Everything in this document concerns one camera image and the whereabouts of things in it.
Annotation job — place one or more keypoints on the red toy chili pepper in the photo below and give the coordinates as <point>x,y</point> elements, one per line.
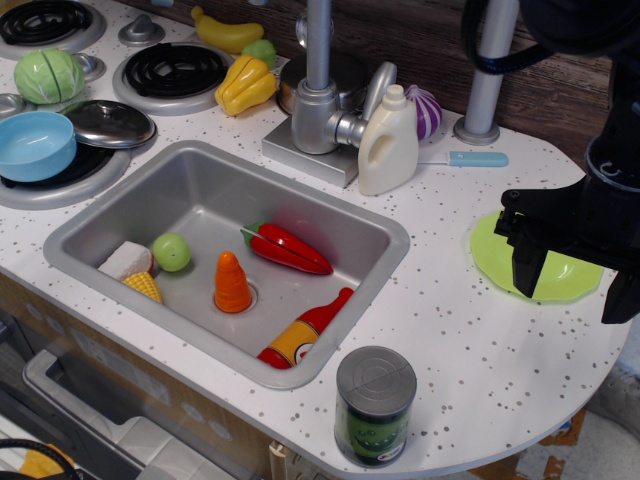
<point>278,245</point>

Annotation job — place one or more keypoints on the black coil burner middle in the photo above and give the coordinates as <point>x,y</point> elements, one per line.
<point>171,79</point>

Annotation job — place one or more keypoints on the light green plastic plate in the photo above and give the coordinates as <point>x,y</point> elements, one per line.
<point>562,278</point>

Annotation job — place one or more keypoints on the grey metal sink basin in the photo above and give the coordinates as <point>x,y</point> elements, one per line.
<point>258,271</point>

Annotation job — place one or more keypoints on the blue handled toy knife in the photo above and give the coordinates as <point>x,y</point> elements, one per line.
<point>466,159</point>

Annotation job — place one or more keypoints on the purple toy onion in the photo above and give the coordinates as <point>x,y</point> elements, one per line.
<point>428,111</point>

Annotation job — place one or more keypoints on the yellow object with black cable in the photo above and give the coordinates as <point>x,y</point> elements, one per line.
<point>42,461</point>

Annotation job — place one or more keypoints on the silver pot lid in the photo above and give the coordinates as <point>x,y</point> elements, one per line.
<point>109,124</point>

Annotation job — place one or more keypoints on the yellow toy corn cob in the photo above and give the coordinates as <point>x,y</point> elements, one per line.
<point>144,283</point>

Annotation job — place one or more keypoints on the silver toy pot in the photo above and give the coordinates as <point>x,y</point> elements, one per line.
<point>347,72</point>

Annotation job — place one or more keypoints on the green toy apple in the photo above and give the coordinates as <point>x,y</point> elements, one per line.
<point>171,252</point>

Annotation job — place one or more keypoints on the small green toy vegetable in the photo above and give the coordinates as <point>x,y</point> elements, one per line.
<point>262,49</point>

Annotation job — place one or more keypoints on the silver stove knob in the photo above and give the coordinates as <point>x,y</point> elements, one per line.
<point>141,32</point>
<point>92,67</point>
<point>14,104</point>

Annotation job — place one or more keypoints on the blue toy bowl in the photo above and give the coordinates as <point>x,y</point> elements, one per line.
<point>36,146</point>

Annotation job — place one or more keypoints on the black coil burner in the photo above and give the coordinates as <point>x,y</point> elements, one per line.
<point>92,171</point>
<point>71,26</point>
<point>171,79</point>

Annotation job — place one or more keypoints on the silver stove knob top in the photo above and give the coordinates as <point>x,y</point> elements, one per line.
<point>141,32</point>

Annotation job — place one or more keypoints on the grey oven door handle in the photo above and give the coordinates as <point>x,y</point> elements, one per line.
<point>150,450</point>

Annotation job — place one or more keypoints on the black coil burner front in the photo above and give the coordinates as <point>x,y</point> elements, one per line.
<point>92,171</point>

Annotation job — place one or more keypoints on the white toy mushroom piece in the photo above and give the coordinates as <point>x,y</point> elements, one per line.
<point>128,259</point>

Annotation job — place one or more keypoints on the red toy ketchup bottle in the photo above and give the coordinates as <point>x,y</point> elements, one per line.
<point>292,344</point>

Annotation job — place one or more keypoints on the black coil burner rear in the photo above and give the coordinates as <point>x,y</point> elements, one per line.
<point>71,26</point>

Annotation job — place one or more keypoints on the cream toy detergent bottle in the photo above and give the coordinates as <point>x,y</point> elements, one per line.
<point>389,149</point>

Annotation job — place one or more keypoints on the green toy cabbage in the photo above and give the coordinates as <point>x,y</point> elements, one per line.
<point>48,76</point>

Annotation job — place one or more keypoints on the silver stove knob middle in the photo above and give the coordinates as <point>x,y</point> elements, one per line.
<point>92,67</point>

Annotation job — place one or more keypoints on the yellow toy bell pepper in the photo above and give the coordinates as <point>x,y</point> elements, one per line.
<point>248,83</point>

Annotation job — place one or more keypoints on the orange toy carrot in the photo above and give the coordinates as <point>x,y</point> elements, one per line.
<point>232,292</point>

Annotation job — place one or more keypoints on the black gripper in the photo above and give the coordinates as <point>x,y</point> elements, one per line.
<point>591,220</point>

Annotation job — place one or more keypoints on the grey green toy can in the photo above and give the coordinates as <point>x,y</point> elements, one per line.
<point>376,387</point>

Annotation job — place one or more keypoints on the silver stove knob left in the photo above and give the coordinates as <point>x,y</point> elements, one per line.
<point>14,104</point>

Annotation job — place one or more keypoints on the yellow toy banana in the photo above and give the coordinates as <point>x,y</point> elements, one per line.
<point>230,38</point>

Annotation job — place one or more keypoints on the grey support post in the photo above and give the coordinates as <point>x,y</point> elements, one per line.
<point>478,126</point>

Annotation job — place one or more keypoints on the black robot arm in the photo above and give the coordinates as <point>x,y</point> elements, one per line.
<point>598,41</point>

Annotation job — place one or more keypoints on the silver toy faucet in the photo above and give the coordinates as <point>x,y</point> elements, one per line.
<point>319,138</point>

